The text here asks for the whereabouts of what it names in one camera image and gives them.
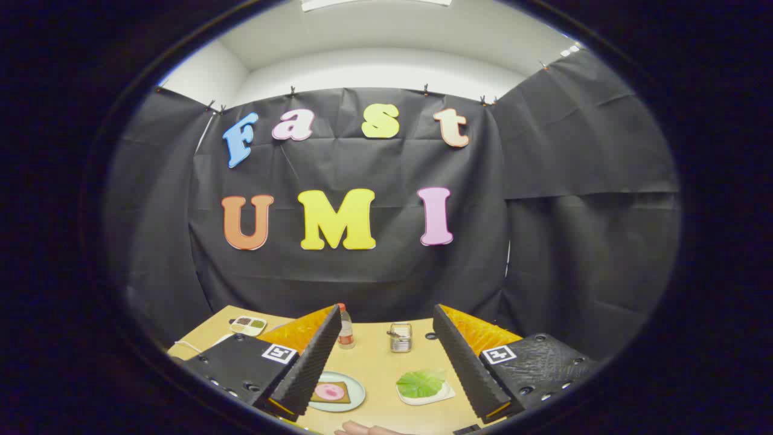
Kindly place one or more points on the pink ham slice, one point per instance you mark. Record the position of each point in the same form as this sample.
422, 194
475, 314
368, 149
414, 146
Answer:
329, 392

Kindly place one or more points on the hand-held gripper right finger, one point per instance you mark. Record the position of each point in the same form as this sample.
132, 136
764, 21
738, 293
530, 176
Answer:
465, 368

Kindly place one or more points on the white square plate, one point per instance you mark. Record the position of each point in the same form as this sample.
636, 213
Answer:
444, 396

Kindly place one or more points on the clear plastic water bottle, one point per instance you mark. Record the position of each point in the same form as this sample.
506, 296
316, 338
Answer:
346, 332

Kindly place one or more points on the black backdrop cloth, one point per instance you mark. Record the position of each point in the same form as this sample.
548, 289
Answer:
362, 272

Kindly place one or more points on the white divided seasoning tray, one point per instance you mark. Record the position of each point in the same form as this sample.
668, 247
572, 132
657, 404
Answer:
247, 326

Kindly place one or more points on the ceiling light panel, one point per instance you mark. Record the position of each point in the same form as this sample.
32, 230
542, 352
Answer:
374, 3

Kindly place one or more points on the brown bread slice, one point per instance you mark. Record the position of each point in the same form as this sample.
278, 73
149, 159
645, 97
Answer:
345, 393

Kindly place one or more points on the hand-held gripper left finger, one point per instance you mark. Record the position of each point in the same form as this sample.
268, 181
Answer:
311, 368

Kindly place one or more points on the pale green round plate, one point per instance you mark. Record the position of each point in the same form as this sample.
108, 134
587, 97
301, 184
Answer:
356, 389

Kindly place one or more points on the green lettuce leaf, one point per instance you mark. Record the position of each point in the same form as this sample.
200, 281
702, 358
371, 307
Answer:
420, 383

